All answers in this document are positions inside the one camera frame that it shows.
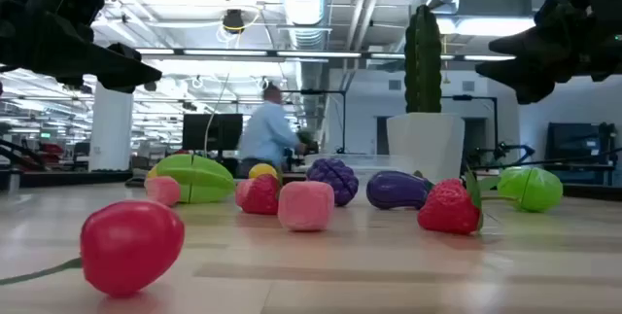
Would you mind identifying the purple toy grapes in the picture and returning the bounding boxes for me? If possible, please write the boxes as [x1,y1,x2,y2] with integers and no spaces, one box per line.
[305,157,360,207]

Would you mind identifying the white building column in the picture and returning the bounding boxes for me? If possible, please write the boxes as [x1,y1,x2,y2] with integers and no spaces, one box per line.
[88,83,135,173]

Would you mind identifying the green toy leaf vegetable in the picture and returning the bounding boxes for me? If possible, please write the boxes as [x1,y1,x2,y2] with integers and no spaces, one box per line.
[154,153,237,205]

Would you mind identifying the black background stand frame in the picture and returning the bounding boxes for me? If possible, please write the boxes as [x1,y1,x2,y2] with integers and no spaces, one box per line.
[444,93,500,159]
[291,88,347,155]

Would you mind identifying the green cactus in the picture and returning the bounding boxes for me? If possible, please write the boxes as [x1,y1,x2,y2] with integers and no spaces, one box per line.
[404,4,443,115]

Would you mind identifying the red toy cherry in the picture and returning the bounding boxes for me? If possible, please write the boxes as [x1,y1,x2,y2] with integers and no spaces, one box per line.
[0,199,186,299]

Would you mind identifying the black power cable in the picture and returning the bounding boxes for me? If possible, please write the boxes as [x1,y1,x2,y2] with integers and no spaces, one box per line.
[471,146,622,171]

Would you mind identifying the pink foam toy fruit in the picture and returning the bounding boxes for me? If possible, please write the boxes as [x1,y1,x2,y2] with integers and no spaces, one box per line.
[234,179,249,208]
[144,175,182,207]
[277,180,335,232]

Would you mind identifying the white hexagonal plant pot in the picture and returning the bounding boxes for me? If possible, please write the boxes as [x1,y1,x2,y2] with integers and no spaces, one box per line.
[386,112,467,184]

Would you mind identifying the black background cabinet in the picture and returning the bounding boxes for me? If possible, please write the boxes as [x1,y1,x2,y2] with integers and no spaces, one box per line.
[546,122,619,172]

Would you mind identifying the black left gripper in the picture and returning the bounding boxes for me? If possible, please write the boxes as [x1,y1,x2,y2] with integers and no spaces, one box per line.
[0,0,164,94]

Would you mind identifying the black ceiling camera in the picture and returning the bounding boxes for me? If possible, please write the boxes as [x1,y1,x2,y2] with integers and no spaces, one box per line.
[222,8,246,33]

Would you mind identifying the purple toy eggplant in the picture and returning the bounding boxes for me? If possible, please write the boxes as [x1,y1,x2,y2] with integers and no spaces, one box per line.
[365,169,435,211]

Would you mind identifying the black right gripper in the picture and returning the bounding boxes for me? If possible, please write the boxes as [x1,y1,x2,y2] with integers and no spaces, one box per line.
[475,0,622,106]

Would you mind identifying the black background monitor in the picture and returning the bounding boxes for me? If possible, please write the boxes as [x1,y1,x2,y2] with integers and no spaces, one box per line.
[182,113,244,153]

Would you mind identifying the person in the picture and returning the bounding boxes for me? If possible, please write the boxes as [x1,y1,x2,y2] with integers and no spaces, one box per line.
[237,83,312,179]

